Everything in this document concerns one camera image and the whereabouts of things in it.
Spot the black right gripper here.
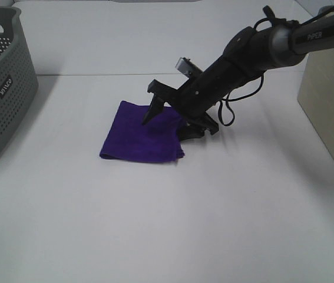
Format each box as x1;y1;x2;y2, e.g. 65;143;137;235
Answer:
142;57;264;141

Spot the purple towel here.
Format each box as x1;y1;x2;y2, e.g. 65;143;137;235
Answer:
99;101;184;163

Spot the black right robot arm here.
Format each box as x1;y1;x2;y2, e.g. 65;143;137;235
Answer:
142;6;334;140

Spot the beige bin with grey rim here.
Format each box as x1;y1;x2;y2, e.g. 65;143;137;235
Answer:
297;49;334;160

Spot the grey perforated laundry basket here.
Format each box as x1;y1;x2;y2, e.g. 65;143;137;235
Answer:
0;6;38;155

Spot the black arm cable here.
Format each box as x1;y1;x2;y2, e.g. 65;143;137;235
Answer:
216;5;334;127

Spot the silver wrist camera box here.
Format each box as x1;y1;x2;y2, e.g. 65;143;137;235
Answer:
175;57;202;79

